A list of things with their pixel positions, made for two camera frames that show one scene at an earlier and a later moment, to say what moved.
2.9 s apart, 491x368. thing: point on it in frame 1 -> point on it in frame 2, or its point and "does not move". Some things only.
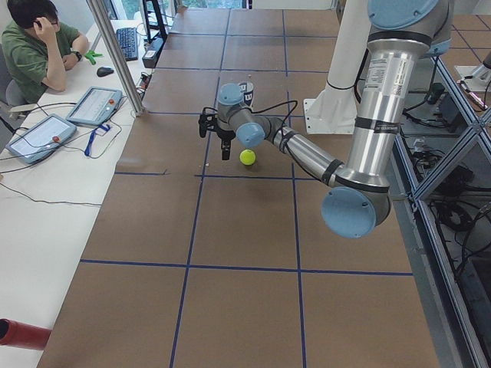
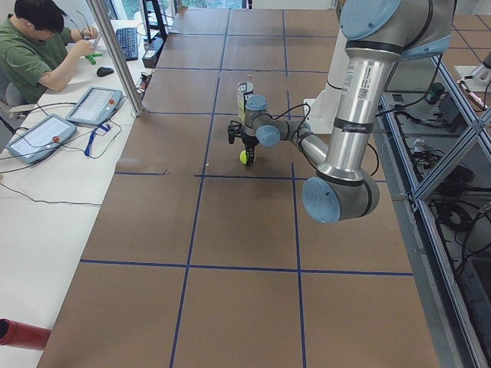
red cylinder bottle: [21, 335] does not move
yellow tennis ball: [247, 157] does not move
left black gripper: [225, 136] -> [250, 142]
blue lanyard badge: [106, 126] does not move
